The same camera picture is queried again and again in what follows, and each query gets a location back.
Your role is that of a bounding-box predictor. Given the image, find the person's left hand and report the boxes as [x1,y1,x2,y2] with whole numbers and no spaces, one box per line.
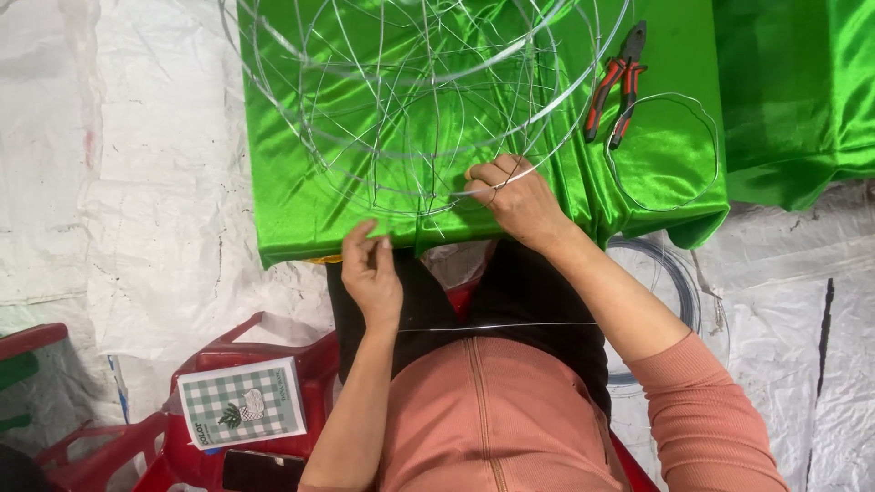
[341,219,405,331]

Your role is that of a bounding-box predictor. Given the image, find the person's right hand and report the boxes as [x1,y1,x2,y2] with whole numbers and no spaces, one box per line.
[464,154,576,254]

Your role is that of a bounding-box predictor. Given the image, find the round wire lantern frame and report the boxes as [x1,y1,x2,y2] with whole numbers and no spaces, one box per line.
[219,0,634,221]

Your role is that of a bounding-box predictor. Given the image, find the black trousers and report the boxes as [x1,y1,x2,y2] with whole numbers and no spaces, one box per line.
[325,238,612,419]

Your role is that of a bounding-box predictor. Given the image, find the green satin table cloth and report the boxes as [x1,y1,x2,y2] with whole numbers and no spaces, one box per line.
[236,0,732,272]

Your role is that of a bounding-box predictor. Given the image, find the red black pliers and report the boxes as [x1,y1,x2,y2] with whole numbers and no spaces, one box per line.
[583,20,649,151]

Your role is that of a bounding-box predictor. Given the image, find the green checkered notebook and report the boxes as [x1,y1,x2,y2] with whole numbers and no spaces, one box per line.
[175,355,309,452]

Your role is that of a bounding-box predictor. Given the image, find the red plastic chair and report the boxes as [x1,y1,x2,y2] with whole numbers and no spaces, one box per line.
[132,311,343,492]

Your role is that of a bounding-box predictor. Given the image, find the pink zip jacket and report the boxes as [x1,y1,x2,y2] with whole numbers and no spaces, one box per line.
[372,333,634,492]

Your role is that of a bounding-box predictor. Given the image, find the black phone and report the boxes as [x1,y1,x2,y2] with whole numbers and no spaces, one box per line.
[221,448,307,492]

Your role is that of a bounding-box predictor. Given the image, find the white woven floor sheet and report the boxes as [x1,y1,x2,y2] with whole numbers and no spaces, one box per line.
[0,0,875,492]

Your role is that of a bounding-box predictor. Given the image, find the red plastic stool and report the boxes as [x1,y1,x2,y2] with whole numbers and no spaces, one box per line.
[33,410,169,492]
[0,323,70,364]

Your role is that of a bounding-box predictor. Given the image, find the thin straight wire piece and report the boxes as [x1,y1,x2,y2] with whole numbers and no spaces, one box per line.
[399,320,600,334]

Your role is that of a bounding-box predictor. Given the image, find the grey wire coil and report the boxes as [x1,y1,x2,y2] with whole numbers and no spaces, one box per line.
[604,235,732,399]

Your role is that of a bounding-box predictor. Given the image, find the loose wire ring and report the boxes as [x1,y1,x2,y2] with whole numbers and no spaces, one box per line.
[604,92,721,213]

